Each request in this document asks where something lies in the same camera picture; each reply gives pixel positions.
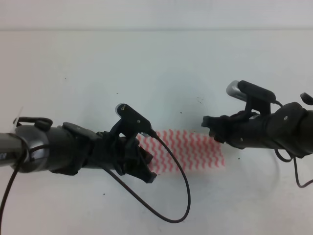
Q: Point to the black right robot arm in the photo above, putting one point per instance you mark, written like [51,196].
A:
[289,128]

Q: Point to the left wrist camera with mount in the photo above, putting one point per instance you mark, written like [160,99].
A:
[131,122]

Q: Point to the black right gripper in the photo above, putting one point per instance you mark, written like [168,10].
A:
[238,130]

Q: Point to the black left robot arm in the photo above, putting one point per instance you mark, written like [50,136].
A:
[68,148]

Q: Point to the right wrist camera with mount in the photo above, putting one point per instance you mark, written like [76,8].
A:
[255,97]

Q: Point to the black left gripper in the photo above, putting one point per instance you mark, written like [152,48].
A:
[122,154]

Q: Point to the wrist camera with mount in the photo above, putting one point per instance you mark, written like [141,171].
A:
[255,97]
[131,122]

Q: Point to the pink white striped towel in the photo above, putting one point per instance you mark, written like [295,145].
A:
[195,152]

